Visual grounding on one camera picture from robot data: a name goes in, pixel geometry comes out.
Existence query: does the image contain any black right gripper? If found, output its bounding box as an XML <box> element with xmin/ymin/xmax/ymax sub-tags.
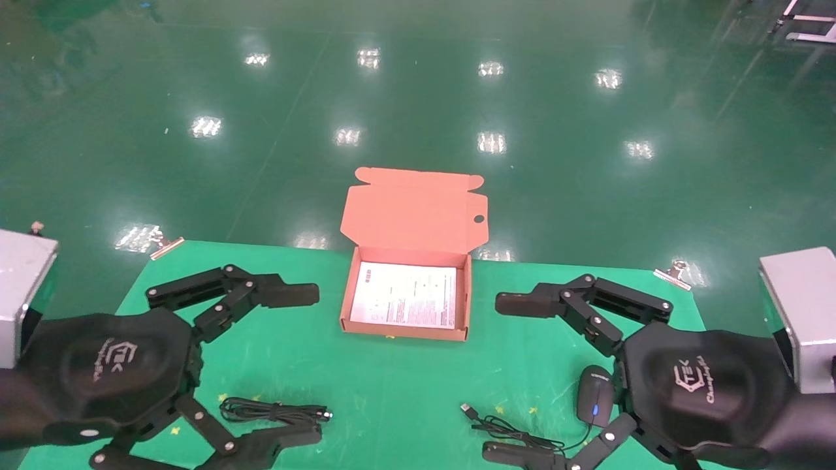
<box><xmin>482</xmin><ymin>273</ymin><xmax>803</xmax><ymax>470</ymax></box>

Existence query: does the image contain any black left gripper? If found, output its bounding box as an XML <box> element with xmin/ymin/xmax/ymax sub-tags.
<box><xmin>0</xmin><ymin>264</ymin><xmax>324</xmax><ymax>470</ymax></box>

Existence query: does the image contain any black wired computer mouse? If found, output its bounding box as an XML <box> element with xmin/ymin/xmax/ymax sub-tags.
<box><xmin>460</xmin><ymin>364</ymin><xmax>616</xmax><ymax>458</ymax></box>

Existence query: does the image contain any black data cable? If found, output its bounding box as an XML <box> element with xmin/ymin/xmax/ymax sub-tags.
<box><xmin>219</xmin><ymin>396</ymin><xmax>334</xmax><ymax>428</ymax></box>

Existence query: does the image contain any orange cardboard box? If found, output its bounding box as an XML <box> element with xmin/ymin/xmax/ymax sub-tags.
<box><xmin>340</xmin><ymin>167</ymin><xmax>489</xmax><ymax>342</ymax></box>

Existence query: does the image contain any metal binder clip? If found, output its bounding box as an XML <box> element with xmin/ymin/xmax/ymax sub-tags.
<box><xmin>653</xmin><ymin>260</ymin><xmax>693</xmax><ymax>291</ymax></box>
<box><xmin>149</xmin><ymin>228</ymin><xmax>185</xmax><ymax>260</ymax></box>

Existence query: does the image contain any green table mat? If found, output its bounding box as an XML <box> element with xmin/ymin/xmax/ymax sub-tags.
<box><xmin>18</xmin><ymin>240</ymin><xmax>765</xmax><ymax>470</ymax></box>

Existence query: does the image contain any white printed paper leaflet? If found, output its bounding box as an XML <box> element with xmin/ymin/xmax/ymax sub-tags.
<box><xmin>350</xmin><ymin>262</ymin><xmax>458</xmax><ymax>330</ymax></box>

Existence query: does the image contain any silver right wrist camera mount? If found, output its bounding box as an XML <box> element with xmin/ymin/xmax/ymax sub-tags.
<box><xmin>759</xmin><ymin>247</ymin><xmax>836</xmax><ymax>394</ymax></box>

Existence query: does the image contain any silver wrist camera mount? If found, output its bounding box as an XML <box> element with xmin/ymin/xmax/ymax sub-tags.
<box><xmin>0</xmin><ymin>222</ymin><xmax>59</xmax><ymax>369</ymax></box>
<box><xmin>759</xmin><ymin>247</ymin><xmax>836</xmax><ymax>394</ymax></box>

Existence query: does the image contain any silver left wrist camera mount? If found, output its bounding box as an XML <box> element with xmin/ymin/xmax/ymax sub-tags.
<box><xmin>0</xmin><ymin>222</ymin><xmax>59</xmax><ymax>369</ymax></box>

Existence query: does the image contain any white metal frame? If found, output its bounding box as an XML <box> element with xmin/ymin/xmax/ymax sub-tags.
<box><xmin>774</xmin><ymin>0</ymin><xmax>836</xmax><ymax>45</ymax></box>

